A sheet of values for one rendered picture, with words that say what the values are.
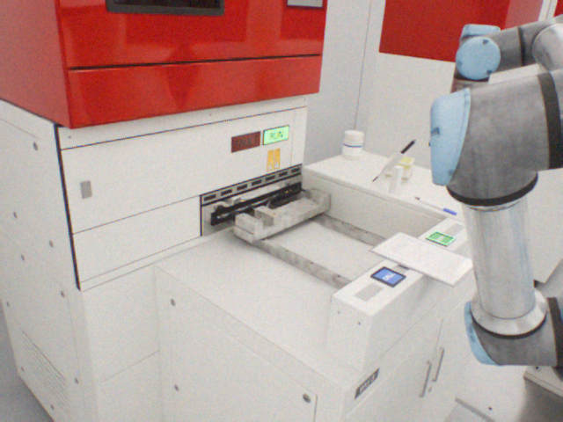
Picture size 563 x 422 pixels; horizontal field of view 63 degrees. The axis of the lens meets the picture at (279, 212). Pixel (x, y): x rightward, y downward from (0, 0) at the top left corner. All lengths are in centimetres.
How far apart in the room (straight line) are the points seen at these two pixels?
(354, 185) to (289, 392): 71
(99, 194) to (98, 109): 21
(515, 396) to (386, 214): 65
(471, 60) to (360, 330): 55
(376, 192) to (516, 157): 90
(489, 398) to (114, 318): 90
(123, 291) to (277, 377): 47
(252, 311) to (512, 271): 59
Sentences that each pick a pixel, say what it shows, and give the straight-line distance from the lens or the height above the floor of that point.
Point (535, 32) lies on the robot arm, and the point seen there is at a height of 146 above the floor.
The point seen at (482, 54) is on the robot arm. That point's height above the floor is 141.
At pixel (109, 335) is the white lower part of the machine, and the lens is 133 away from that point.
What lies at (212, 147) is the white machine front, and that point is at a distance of 129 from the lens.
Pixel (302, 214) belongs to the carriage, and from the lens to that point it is 145.
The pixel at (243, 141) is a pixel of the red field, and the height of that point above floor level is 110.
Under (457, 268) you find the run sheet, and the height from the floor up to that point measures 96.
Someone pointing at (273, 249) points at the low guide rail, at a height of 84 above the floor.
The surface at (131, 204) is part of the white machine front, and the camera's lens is 119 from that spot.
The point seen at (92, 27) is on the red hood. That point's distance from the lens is 101.
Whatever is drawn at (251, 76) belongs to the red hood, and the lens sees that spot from 128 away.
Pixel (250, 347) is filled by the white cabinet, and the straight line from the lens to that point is 109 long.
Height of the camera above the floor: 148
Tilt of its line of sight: 24 degrees down
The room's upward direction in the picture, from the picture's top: 4 degrees clockwise
